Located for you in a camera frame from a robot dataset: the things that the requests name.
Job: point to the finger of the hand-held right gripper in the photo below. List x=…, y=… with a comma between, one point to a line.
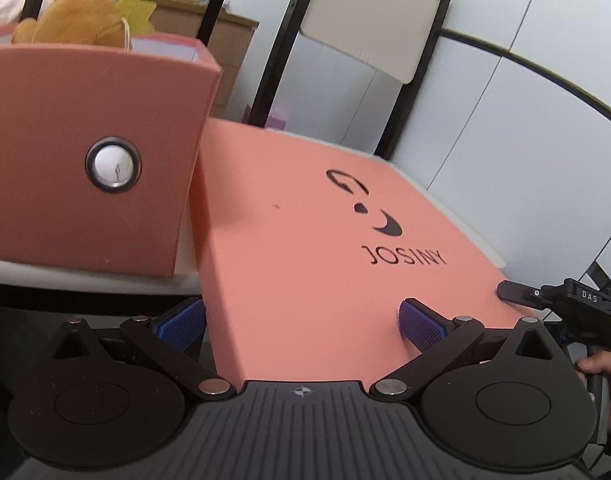
x=520, y=294

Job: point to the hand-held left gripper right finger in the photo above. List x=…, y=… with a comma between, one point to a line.
x=420, y=327

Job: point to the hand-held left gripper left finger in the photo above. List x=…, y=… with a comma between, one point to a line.
x=180, y=327

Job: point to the pink box lid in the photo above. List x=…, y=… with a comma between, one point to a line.
x=295, y=260

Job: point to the pink cardboard box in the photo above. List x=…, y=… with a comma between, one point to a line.
x=60, y=210

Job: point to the brown teddy bear plush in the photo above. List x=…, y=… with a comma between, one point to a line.
x=75, y=15

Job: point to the wooden nightstand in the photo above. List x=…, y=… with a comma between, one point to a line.
x=230, y=60

